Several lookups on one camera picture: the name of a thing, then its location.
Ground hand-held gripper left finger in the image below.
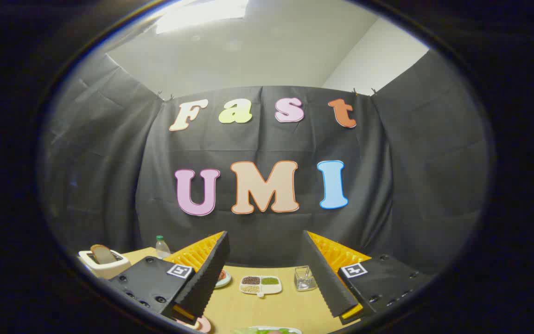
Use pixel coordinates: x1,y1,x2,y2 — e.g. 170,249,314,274
108,231,231,325

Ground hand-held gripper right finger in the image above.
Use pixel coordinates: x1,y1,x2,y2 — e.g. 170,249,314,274
300,230,435,326

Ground toasted bread slice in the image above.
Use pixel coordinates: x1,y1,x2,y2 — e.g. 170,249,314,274
90,244,115,264

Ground clear glass cup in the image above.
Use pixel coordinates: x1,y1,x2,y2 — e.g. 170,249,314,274
294,266,317,292

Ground pink plate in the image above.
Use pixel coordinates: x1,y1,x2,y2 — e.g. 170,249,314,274
177,315,212,334

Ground clear plastic water bottle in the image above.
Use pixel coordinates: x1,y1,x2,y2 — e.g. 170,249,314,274
155,235,172,259

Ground white divided seasoning dish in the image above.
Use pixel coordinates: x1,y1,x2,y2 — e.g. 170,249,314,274
240,275,283,298

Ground white square plate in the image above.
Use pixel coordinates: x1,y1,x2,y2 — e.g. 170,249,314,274
232,326,303,334

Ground cream white toaster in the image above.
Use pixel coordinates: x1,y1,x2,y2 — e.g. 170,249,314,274
78,249,131,280

